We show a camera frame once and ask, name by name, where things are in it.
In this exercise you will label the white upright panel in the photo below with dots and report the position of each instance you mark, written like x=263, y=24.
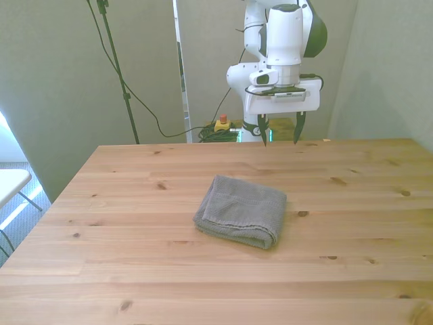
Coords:
x=184, y=67

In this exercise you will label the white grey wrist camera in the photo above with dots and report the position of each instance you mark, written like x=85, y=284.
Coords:
x=262, y=78

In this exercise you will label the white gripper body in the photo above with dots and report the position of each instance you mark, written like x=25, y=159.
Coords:
x=287, y=104

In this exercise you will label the yellow emergency stop button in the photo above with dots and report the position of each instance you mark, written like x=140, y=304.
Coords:
x=222, y=124

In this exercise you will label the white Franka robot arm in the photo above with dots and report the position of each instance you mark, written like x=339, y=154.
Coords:
x=284, y=34

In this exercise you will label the white folding table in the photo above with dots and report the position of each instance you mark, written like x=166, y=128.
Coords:
x=11, y=184

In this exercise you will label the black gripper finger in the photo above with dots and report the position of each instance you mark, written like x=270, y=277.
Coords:
x=263, y=130
x=299, y=127

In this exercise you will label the black tripod stand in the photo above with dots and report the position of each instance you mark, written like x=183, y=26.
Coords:
x=116, y=64

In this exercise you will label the grey folded towel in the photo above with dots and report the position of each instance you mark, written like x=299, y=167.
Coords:
x=242, y=211

